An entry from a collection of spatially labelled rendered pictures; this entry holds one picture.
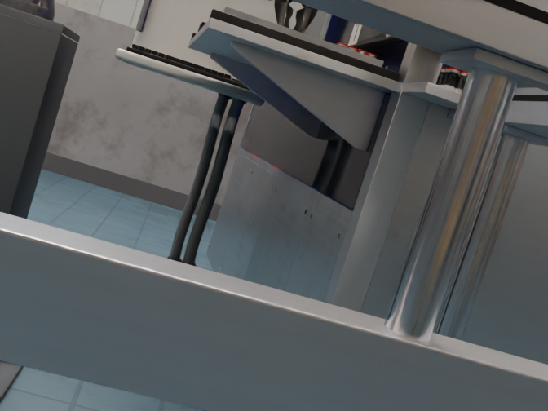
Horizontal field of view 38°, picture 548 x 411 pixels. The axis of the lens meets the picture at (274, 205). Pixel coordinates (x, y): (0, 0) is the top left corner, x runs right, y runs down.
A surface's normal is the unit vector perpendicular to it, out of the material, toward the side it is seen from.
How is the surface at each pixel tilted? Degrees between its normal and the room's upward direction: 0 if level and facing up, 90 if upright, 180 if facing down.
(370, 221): 90
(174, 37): 90
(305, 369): 90
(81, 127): 90
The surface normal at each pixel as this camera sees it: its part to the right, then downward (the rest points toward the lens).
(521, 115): -0.94, -0.29
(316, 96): 0.16, 0.14
